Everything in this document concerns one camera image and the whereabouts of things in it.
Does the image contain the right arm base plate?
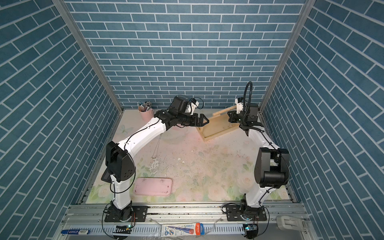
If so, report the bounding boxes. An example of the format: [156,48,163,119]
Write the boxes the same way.
[221,203,267,222]

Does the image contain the pink pen holder cup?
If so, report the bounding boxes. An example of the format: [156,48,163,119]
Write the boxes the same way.
[139,108,154,123]

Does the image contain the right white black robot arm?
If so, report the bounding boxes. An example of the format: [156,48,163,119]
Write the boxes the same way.
[228,81,290,217]

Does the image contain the wooden jewelry display stand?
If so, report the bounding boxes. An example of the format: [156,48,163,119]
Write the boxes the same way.
[197,106,239,142]

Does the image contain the pink plastic tray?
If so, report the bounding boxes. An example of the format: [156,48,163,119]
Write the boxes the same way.
[134,178,173,197]

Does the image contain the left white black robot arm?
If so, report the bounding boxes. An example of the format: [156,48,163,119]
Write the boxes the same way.
[102,95,210,211]

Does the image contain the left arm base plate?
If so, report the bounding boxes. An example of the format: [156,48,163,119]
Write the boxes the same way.
[103,204,148,223]

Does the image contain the pens in cup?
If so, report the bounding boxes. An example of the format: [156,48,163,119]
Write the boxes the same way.
[138,101,152,112]

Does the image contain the black calculator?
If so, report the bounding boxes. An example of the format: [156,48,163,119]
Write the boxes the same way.
[101,169,112,184]

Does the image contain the silver chain necklace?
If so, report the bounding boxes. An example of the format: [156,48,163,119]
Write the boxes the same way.
[151,133,163,160]

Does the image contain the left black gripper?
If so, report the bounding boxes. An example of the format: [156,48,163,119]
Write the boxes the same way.
[175,113,209,127]

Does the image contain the blue marker pen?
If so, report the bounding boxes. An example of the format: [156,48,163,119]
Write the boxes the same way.
[61,229,91,235]

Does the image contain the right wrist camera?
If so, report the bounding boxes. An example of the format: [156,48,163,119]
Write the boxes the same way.
[235,97,245,114]

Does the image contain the white plastic bracket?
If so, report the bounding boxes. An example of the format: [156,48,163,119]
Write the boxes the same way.
[276,216,306,232]

